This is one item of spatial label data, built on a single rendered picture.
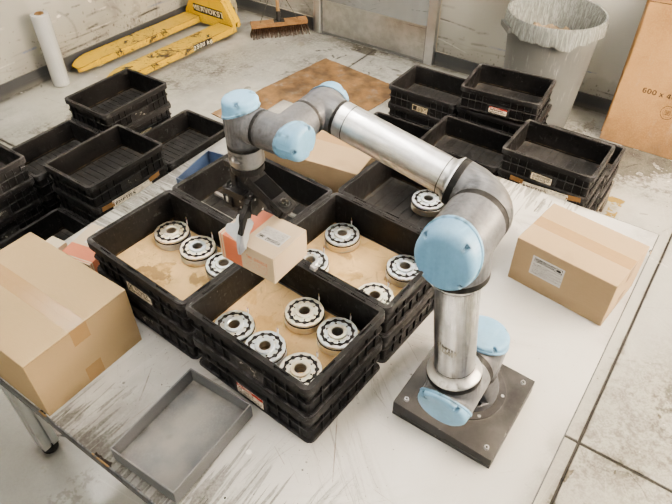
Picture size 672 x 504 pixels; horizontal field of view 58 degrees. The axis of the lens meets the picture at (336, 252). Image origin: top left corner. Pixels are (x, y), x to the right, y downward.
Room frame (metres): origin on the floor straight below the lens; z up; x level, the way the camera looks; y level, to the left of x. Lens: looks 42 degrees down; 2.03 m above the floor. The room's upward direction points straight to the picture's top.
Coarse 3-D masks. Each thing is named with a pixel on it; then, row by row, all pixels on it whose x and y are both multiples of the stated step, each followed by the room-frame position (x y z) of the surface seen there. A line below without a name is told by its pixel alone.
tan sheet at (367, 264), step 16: (320, 240) 1.36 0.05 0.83; (368, 240) 1.36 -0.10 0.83; (336, 256) 1.29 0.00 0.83; (352, 256) 1.29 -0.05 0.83; (368, 256) 1.29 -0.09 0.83; (384, 256) 1.29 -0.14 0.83; (336, 272) 1.23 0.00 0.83; (352, 272) 1.23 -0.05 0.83; (368, 272) 1.23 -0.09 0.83; (384, 272) 1.23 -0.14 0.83; (400, 288) 1.16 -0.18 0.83
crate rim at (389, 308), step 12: (336, 192) 1.47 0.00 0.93; (324, 204) 1.41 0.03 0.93; (360, 204) 1.41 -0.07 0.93; (384, 216) 1.35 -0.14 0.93; (408, 228) 1.30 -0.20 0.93; (420, 276) 1.11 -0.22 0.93; (348, 288) 1.07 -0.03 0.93; (408, 288) 1.07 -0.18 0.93; (372, 300) 1.03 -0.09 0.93; (396, 300) 1.03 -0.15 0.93
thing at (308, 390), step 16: (208, 288) 1.07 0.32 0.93; (336, 288) 1.07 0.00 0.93; (192, 304) 1.01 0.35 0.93; (368, 304) 1.01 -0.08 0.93; (208, 320) 0.96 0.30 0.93; (224, 336) 0.91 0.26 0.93; (368, 336) 0.93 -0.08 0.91; (240, 352) 0.88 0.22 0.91; (256, 352) 0.87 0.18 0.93; (352, 352) 0.88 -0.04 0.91; (272, 368) 0.82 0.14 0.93; (336, 368) 0.83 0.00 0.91; (288, 384) 0.79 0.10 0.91; (304, 384) 0.78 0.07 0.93; (320, 384) 0.79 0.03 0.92
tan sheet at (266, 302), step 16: (256, 288) 1.16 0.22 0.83; (272, 288) 1.16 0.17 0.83; (240, 304) 1.11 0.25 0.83; (256, 304) 1.11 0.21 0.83; (272, 304) 1.11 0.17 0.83; (256, 320) 1.05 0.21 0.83; (272, 320) 1.05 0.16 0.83; (288, 336) 1.00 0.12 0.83; (304, 336) 1.00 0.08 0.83; (288, 352) 0.95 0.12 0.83; (320, 352) 0.95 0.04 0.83
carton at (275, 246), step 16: (256, 224) 1.08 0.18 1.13; (272, 224) 1.08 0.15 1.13; (288, 224) 1.08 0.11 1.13; (224, 240) 1.05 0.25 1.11; (256, 240) 1.03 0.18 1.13; (272, 240) 1.03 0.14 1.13; (288, 240) 1.03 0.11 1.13; (304, 240) 1.05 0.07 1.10; (224, 256) 1.05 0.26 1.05; (240, 256) 1.02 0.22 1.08; (256, 256) 0.99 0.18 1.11; (272, 256) 0.97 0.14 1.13; (288, 256) 1.01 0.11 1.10; (304, 256) 1.05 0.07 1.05; (256, 272) 0.99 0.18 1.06; (272, 272) 0.97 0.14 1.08
